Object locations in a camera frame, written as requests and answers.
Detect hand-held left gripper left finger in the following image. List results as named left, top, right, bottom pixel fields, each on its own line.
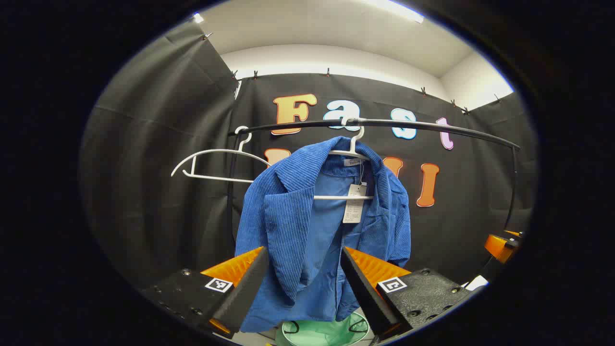
left=139, top=246, right=270, bottom=339

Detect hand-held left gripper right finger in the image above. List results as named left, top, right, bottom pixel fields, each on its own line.
left=340, top=247, right=474, bottom=339

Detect green laundry hamper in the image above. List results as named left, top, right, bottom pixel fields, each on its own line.
left=281, top=308, right=370, bottom=346

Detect blue corduroy jacket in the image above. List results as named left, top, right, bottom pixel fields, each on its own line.
left=234, top=136, right=412, bottom=333

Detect white clothes hanger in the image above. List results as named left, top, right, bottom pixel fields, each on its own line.
left=313, top=118, right=376, bottom=200
left=171, top=126, right=272, bottom=184

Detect black clothes rack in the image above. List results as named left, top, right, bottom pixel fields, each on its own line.
left=226, top=119, right=522, bottom=260

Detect white paper garment tag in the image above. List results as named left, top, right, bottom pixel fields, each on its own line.
left=343, top=184, right=368, bottom=224

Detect black backdrop cloth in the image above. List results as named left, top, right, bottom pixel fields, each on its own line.
left=79, top=22, right=539, bottom=289

